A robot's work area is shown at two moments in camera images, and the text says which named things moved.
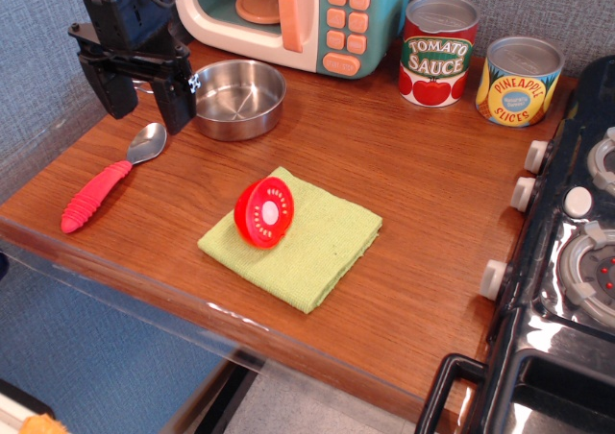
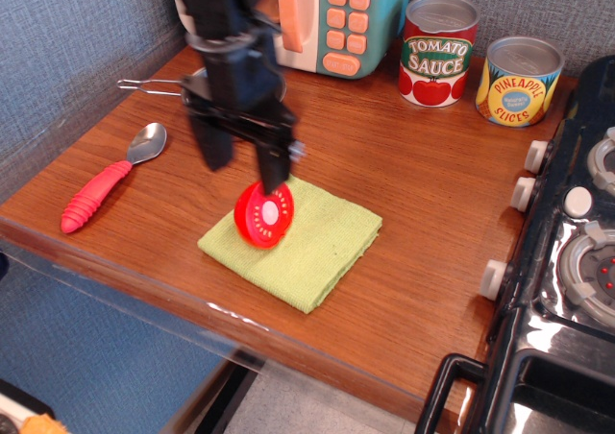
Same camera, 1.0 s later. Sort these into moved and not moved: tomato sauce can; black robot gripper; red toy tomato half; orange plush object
Moved: black robot gripper
Not moved: orange plush object; tomato sauce can; red toy tomato half
